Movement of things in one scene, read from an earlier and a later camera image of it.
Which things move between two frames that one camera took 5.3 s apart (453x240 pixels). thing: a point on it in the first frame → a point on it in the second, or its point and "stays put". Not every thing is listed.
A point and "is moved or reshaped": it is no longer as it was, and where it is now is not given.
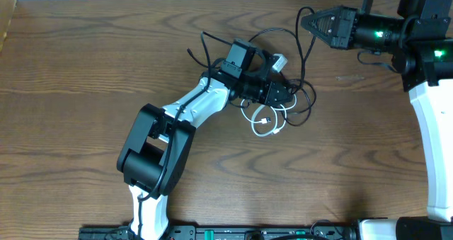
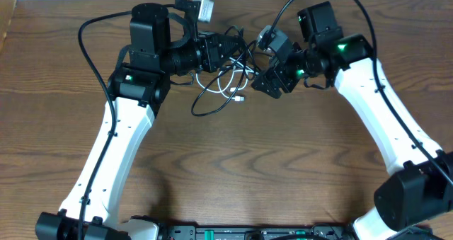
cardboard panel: x=8 y=3 stays put
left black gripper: x=273 y=89 → x=208 y=44
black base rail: x=228 y=233 stays put
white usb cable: x=267 y=120 is moved or reshaped
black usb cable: x=304 y=62 is moved or reshaped
